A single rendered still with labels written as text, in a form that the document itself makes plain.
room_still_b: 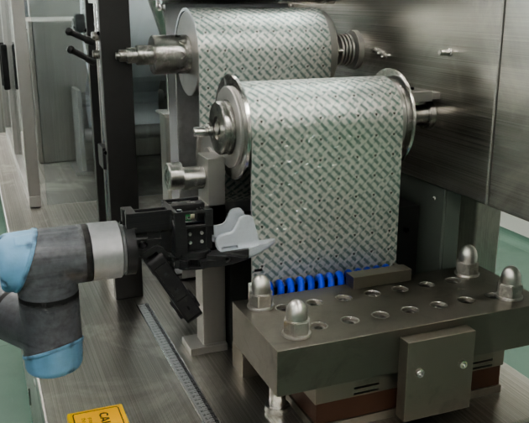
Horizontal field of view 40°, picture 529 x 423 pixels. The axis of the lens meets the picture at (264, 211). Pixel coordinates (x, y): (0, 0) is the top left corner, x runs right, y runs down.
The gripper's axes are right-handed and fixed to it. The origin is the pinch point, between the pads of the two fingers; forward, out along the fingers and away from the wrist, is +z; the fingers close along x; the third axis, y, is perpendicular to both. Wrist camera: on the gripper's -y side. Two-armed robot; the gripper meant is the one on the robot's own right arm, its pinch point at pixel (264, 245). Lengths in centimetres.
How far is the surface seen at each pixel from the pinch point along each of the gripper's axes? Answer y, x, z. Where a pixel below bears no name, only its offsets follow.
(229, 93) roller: 21.0, 4.7, -3.4
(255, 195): 7.4, -0.3, -1.5
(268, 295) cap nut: -4.0, -8.4, -2.8
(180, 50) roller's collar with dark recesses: 25.3, 27.9, -3.9
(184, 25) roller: 29.2, 32.2, -1.9
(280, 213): 4.5, -0.3, 2.3
